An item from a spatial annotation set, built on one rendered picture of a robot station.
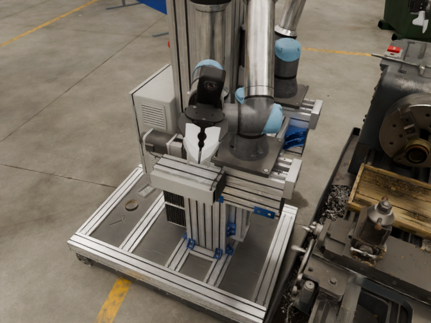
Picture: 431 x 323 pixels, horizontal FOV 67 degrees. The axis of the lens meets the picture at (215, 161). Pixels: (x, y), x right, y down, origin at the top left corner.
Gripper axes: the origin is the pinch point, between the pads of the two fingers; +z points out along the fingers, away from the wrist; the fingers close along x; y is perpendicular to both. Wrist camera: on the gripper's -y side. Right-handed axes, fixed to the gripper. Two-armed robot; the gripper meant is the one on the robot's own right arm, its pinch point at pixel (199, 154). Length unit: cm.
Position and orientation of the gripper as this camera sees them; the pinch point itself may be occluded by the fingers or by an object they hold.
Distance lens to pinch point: 52.3
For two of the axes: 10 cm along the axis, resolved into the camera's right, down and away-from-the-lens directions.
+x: -9.9, -1.3, -0.6
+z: -0.3, 6.4, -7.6
